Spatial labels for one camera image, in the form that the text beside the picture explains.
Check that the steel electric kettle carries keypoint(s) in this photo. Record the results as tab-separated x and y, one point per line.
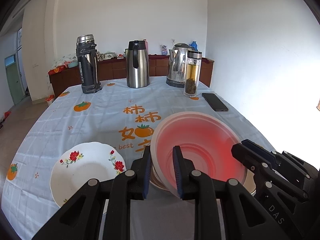
178	57

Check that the red flower white plate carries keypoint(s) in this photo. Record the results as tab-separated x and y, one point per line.
85	161

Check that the glass tea bottle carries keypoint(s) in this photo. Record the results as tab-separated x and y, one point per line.
192	73

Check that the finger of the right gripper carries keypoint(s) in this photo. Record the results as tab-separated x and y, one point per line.
259	150
247	157

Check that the steel carafe black handle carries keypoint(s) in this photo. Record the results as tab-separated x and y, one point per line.
137	65

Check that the pink plastic bowl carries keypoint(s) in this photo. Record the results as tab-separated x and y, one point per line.
203	139

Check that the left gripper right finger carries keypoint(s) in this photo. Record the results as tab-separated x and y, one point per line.
193	184

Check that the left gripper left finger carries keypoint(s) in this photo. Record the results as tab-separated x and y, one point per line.
133	184

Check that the teal basin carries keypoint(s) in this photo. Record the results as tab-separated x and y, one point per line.
72	64

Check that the pink thermos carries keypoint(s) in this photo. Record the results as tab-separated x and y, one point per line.
146	43

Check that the white orange bucket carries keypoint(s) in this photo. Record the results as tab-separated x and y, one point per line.
50	99

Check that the black smartphone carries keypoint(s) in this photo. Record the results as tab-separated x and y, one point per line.
215	103

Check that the dark wood sideboard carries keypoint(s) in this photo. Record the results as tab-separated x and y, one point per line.
116	69

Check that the stainless steel bowl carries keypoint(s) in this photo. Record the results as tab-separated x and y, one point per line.
160	182

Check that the green door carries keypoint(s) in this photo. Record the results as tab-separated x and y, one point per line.
14	79

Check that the persimmon print tablecloth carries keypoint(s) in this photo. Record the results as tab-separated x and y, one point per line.
111	116

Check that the black large thermos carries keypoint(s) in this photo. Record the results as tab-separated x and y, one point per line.
88	63

